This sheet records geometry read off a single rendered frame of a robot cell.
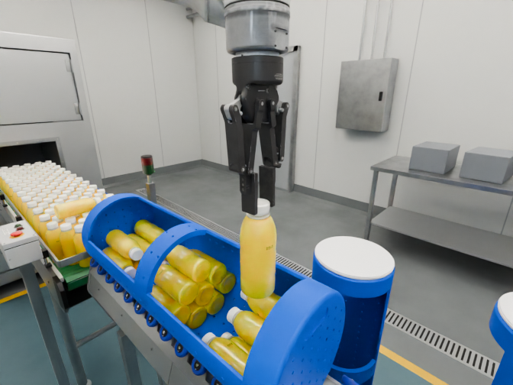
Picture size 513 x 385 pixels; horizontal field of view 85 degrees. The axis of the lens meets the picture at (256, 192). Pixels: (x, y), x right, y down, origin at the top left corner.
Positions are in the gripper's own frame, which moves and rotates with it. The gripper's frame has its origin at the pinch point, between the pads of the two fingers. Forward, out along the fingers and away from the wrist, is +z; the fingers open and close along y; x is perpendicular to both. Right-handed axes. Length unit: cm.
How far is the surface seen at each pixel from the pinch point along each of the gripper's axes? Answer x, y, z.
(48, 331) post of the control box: 102, -23, 81
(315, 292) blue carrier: -7.9, 7.5, 21.1
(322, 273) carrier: 9, 44, 44
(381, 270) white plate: -7, 54, 41
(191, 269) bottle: 26.3, 2.4, 28.7
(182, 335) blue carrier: 15.1, -8.8, 34.9
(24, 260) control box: 93, -24, 41
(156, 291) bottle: 36, -4, 37
